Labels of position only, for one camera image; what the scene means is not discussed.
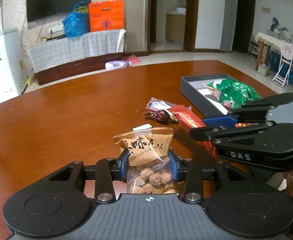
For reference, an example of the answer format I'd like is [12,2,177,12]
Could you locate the green snack bag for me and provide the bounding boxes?
[205,79,261,109]

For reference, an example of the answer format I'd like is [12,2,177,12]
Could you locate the brown nut snack bag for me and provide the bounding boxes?
[113,127,178,194]

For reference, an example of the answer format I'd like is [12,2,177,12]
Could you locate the orange-red snack packet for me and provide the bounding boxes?
[168,105,216,159]

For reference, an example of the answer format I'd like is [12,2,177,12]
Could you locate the grey shallow box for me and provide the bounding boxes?
[180,74,235,118]

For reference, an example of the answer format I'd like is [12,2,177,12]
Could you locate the green basket on floor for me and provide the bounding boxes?
[257,61,271,76]

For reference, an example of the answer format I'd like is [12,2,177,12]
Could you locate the red date packet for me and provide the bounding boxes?
[143,110,178,125]

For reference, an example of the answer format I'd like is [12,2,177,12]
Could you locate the white folding chair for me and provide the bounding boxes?
[272,43,293,87]

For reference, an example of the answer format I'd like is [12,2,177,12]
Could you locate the clear wrapped candy packet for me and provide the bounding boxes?
[146,98,192,113]

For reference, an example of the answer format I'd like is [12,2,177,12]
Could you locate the dining table with lace cloth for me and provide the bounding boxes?
[254,32,293,70]

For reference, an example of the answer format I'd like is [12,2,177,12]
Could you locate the kitchen counter cabinet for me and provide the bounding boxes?
[165,14,186,46]

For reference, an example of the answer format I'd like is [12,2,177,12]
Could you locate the dark wooden tv cabinet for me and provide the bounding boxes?
[35,53,123,85]

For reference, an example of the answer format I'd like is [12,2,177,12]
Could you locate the white lace tv cabinet cloth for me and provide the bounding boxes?
[28,29,126,73]

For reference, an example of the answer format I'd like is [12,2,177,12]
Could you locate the white chest freezer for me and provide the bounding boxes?
[0,28,28,103]

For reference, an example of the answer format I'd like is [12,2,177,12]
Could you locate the blue plastic bag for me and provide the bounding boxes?
[62,1,90,37]

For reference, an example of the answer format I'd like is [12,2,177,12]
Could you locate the orange gift box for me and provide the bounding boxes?
[89,0,124,32]

